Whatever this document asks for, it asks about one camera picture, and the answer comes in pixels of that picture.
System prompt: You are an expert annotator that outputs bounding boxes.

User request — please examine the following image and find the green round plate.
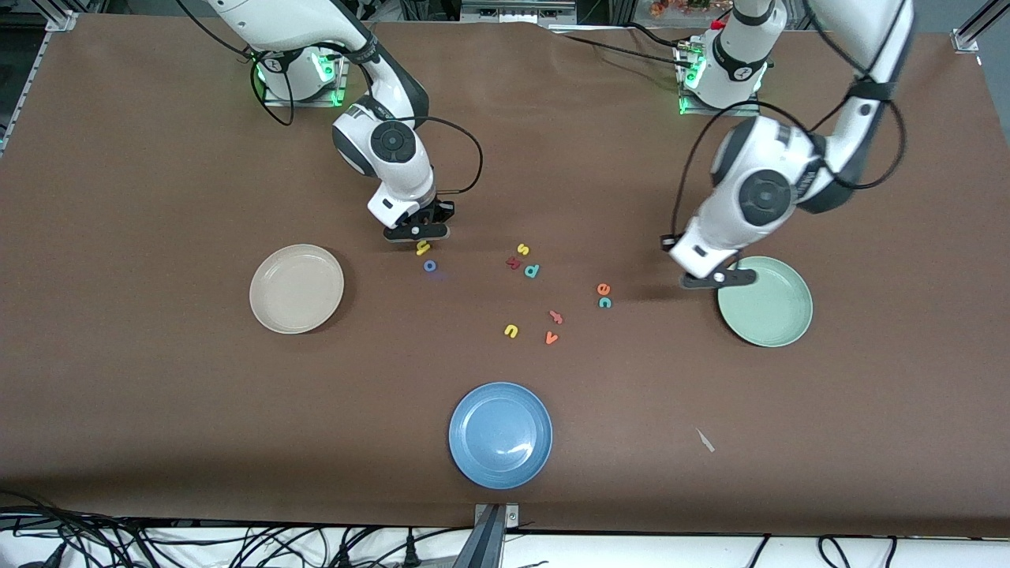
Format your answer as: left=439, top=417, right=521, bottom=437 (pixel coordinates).
left=716, top=256, right=814, bottom=348

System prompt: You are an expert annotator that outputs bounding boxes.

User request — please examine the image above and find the beige round plate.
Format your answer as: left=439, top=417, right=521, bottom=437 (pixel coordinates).
left=249, top=244, right=346, bottom=335

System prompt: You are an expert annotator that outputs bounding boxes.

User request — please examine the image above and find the blue round plate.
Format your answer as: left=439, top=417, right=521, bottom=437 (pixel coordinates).
left=448, top=382, right=554, bottom=490

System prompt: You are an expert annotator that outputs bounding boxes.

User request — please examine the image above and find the brown paper table cover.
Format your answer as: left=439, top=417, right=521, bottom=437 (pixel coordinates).
left=0, top=14, right=1010, bottom=537

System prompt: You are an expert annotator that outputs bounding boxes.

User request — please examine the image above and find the aluminium corner extrusion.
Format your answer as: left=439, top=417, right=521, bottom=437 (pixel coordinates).
left=951, top=0, right=1010, bottom=54

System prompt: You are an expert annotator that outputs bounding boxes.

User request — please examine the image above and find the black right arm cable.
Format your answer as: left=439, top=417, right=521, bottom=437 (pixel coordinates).
left=251, top=43, right=484, bottom=198

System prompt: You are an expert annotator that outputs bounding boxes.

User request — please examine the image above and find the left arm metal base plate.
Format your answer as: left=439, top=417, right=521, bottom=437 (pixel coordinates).
left=675, top=39, right=763, bottom=118

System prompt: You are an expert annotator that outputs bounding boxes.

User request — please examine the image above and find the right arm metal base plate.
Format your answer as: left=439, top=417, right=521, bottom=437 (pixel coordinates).
left=262, top=47, right=350, bottom=108

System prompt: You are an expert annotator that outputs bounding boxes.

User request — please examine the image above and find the long black table cable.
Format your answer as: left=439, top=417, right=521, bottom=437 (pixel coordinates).
left=552, top=32, right=689, bottom=64

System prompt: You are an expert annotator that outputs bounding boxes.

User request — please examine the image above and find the short black table cable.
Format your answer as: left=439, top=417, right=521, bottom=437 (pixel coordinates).
left=627, top=22, right=695, bottom=50

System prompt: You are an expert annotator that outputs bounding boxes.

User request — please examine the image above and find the grey metal frame piece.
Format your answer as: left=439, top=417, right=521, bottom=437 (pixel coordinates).
left=462, top=0, right=577, bottom=24

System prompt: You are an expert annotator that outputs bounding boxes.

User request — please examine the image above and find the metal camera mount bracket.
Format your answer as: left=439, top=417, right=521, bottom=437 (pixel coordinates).
left=473, top=503, right=520, bottom=528

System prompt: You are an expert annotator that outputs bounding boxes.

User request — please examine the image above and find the dark camera mount pole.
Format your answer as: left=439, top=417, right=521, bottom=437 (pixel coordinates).
left=452, top=505, right=506, bottom=568

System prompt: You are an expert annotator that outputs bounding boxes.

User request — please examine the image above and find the looped black floor cable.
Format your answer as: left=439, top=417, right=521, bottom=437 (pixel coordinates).
left=817, top=535, right=898, bottom=568

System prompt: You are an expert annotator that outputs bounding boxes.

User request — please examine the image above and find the aluminium frame rail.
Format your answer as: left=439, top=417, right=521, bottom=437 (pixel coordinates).
left=0, top=8, right=80, bottom=155

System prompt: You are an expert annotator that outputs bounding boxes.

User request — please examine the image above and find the black cable tangle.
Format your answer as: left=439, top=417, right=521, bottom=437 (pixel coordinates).
left=0, top=489, right=474, bottom=568

